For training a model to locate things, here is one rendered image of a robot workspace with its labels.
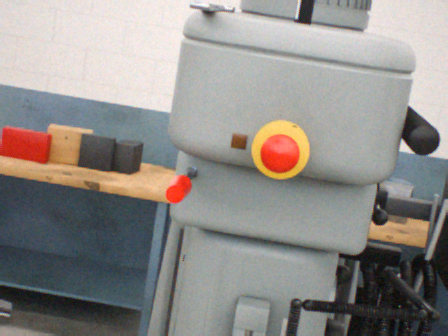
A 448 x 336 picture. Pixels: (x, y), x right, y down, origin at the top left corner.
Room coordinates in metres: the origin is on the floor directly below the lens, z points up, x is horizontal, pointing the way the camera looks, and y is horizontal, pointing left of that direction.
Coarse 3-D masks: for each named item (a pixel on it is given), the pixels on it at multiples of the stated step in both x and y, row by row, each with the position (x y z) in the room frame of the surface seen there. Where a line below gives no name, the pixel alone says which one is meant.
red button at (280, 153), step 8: (272, 136) 0.90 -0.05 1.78; (280, 136) 0.90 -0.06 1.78; (288, 136) 0.90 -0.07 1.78; (264, 144) 0.90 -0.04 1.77; (272, 144) 0.89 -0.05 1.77; (280, 144) 0.89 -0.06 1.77; (288, 144) 0.89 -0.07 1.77; (296, 144) 0.90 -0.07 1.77; (264, 152) 0.89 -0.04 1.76; (272, 152) 0.89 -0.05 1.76; (280, 152) 0.89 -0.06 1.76; (288, 152) 0.89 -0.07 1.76; (296, 152) 0.89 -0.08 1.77; (264, 160) 0.89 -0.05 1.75; (272, 160) 0.89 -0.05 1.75; (280, 160) 0.89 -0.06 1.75; (288, 160) 0.89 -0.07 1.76; (296, 160) 0.89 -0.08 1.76; (272, 168) 0.89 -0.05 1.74; (280, 168) 0.89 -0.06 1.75; (288, 168) 0.89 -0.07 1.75
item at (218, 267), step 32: (192, 256) 1.10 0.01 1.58; (224, 256) 1.07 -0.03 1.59; (256, 256) 1.07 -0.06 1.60; (288, 256) 1.07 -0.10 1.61; (320, 256) 1.08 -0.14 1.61; (192, 288) 1.09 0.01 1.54; (224, 288) 1.07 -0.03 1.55; (256, 288) 1.07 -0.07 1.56; (288, 288) 1.07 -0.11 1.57; (320, 288) 1.08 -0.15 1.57; (192, 320) 1.08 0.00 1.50; (224, 320) 1.07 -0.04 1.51; (320, 320) 1.09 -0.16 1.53
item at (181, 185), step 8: (192, 168) 1.03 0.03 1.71; (176, 176) 0.95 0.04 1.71; (184, 176) 0.95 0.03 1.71; (192, 176) 1.01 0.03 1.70; (176, 184) 0.91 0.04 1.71; (184, 184) 0.92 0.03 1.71; (168, 192) 0.90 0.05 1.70; (176, 192) 0.90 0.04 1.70; (184, 192) 0.91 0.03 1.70; (168, 200) 0.90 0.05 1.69; (176, 200) 0.90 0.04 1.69
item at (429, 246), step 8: (432, 208) 1.41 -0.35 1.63; (432, 216) 1.41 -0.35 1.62; (440, 216) 1.38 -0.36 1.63; (432, 224) 1.41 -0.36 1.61; (440, 224) 1.38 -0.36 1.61; (432, 232) 1.42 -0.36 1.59; (432, 240) 1.39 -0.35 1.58; (432, 248) 1.39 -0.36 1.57; (432, 256) 1.47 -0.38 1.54; (416, 280) 1.41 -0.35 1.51; (416, 288) 1.41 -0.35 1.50
